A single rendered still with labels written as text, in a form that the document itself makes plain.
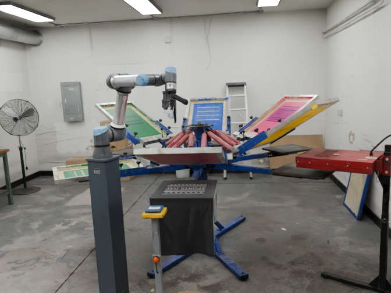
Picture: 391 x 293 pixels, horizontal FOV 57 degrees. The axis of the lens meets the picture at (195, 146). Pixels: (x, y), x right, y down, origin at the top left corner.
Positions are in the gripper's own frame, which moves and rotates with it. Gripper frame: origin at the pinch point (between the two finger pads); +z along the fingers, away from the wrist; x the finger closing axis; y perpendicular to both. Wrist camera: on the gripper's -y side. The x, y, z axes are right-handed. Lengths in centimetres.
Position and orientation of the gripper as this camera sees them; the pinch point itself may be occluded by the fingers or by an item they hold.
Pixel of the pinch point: (174, 121)
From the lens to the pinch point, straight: 228.0
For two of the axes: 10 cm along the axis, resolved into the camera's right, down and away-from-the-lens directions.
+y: -9.9, 0.2, 1.2
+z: 0.1, 9.9, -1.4
